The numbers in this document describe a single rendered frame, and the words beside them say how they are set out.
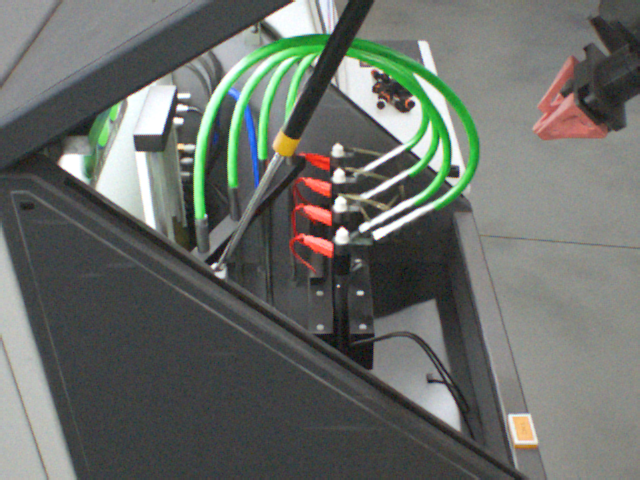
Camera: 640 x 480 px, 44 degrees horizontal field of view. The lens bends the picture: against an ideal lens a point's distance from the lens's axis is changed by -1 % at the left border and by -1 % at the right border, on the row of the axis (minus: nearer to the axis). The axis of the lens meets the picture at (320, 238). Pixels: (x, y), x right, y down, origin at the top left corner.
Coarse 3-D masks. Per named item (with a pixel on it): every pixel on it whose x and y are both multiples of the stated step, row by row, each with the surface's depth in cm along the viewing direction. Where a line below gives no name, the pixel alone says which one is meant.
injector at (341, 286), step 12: (336, 252) 115; (348, 252) 115; (336, 264) 117; (348, 264) 117; (360, 264) 118; (336, 276) 118; (348, 276) 118; (336, 288) 120; (348, 288) 121; (336, 300) 122; (336, 312) 123; (336, 324) 124; (336, 336) 126
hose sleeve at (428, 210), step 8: (424, 208) 111; (432, 208) 111; (408, 216) 112; (416, 216) 112; (424, 216) 112; (392, 224) 113; (400, 224) 113; (408, 224) 113; (384, 232) 114; (392, 232) 113; (400, 232) 114
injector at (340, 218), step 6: (336, 210) 121; (348, 210) 121; (336, 216) 121; (342, 216) 121; (348, 216) 122; (336, 222) 122; (342, 222) 122; (348, 222) 123; (336, 228) 122; (348, 228) 123; (336, 234) 123; (348, 234) 124; (354, 234) 124; (360, 234) 124; (354, 240) 125
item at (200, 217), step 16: (272, 48) 97; (288, 48) 97; (368, 48) 97; (384, 48) 97; (240, 64) 98; (400, 64) 98; (416, 64) 98; (224, 80) 100; (432, 80) 99; (224, 96) 101; (448, 96) 101; (208, 112) 102; (464, 112) 102; (208, 128) 104; (464, 176) 108; (448, 192) 110
